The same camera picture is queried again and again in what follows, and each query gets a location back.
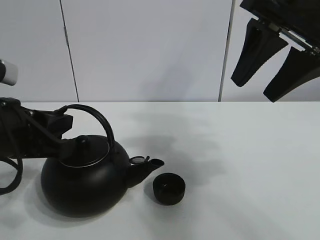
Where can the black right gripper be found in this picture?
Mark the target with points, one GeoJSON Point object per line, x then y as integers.
{"type": "Point", "coordinates": [301, 17]}

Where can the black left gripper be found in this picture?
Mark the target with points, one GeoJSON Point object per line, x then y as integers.
{"type": "Point", "coordinates": [31, 133]}

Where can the black round teapot kettle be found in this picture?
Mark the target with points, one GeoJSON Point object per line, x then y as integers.
{"type": "Point", "coordinates": [96, 176]}

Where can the small black teacup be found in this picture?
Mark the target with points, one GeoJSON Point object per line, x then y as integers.
{"type": "Point", "coordinates": [169, 188]}

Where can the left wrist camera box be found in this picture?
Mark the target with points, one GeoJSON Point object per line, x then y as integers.
{"type": "Point", "coordinates": [8, 73]}

